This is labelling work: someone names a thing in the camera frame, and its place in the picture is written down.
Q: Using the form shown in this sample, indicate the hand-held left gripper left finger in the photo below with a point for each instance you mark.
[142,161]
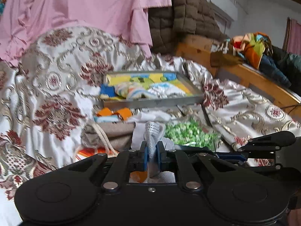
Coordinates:
[144,151]

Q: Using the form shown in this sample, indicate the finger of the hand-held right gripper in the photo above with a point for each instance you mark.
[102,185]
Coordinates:
[235,156]
[270,139]

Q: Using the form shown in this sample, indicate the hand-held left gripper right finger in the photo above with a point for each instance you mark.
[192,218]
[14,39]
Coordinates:
[160,153]

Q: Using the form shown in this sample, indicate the grey perforated sock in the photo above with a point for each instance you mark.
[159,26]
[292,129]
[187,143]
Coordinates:
[152,131]

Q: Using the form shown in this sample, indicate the metal tray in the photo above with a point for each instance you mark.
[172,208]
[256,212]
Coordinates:
[152,102]

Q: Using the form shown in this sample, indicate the green white patterned cloth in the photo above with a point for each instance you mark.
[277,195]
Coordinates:
[190,133]

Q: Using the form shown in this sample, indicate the orange blue sock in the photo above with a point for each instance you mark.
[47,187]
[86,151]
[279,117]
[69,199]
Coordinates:
[104,113]
[124,113]

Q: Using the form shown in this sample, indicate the white sock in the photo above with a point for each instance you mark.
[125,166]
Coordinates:
[164,90]

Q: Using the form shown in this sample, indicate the blue yellow sock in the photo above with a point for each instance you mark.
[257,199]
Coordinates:
[107,91]

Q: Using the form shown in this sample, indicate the dark blue clothes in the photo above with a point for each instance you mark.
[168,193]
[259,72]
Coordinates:
[272,68]

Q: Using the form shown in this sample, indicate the yellow blue towel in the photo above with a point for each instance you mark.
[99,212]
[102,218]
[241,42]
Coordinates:
[117,80]

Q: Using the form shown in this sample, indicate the colourful clothes pile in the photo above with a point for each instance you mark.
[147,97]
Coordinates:
[254,49]

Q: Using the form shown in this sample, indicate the pink curtain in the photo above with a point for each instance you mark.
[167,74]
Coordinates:
[295,35]

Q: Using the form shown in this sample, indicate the floral satin blanket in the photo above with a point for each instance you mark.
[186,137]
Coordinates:
[58,75]

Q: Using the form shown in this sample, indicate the brown quilted blanket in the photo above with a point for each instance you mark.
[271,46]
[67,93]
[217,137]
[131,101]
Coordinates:
[188,11]

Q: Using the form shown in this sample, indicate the white air conditioner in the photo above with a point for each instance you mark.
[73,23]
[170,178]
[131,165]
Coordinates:
[221,2]

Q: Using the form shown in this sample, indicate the pink bedsheet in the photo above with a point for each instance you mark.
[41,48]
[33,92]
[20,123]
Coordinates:
[82,2]

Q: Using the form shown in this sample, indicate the wooden bed frame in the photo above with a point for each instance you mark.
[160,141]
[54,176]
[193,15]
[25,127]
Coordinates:
[258,80]

